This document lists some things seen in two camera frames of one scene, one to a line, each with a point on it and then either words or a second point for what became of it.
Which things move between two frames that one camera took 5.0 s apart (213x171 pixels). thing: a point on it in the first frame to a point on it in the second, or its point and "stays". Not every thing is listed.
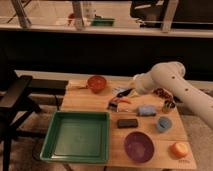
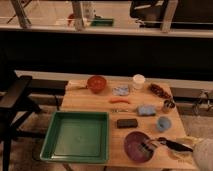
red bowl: [96, 83] stays
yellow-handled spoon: [80, 87] stays
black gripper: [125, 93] to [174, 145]
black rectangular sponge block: [127, 123] stays
